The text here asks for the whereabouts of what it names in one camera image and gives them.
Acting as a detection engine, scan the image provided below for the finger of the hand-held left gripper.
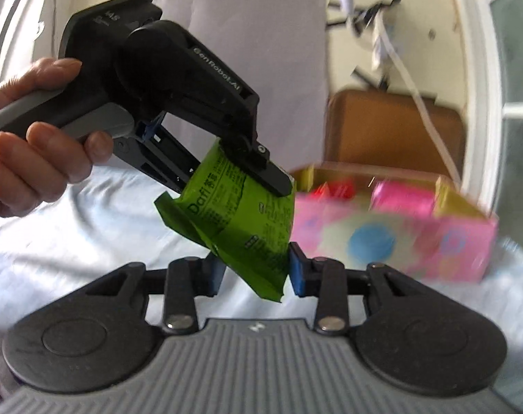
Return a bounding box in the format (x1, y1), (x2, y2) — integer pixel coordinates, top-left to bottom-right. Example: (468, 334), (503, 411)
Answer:
(220, 136), (295, 198)
(114, 133), (200, 195)

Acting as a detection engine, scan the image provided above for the person's left hand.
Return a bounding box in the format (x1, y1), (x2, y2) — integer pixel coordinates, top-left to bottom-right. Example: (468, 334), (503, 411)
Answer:
(0, 57), (114, 219)

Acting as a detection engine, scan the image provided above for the pink embossed wallet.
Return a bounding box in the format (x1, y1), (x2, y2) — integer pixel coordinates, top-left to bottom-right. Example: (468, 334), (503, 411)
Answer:
(371, 181), (437, 219)

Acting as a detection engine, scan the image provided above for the grey upright mattress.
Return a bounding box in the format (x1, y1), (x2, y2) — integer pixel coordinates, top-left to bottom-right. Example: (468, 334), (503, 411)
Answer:
(151, 0), (332, 173)

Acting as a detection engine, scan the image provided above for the blue patterned bedsheet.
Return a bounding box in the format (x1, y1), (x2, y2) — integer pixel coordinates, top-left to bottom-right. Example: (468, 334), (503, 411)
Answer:
(0, 164), (523, 397)

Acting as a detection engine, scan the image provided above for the red cardboard box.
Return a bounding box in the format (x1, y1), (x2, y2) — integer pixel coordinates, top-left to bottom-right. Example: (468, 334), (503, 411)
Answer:
(311, 181), (358, 202)

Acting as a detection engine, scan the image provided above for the white cable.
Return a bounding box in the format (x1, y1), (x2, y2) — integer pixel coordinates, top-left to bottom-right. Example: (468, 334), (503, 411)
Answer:
(371, 19), (464, 193)

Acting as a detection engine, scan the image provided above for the white window frame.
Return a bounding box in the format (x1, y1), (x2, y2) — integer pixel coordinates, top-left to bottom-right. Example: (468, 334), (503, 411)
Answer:
(444, 0), (523, 242)

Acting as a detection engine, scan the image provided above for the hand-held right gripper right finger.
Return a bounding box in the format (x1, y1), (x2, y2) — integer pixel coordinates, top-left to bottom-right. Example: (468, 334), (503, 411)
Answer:
(288, 243), (413, 334)

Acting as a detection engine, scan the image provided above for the green foil packet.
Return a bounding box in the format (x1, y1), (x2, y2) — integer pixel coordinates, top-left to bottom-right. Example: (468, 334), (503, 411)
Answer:
(154, 142), (296, 303)

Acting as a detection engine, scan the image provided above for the pink biscuit tin box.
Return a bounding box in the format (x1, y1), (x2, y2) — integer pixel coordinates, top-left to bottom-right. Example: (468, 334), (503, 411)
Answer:
(289, 161), (500, 284)

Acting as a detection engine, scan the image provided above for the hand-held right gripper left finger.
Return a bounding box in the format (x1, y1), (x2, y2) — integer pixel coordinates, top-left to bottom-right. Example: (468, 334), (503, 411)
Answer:
(86, 252), (228, 335)

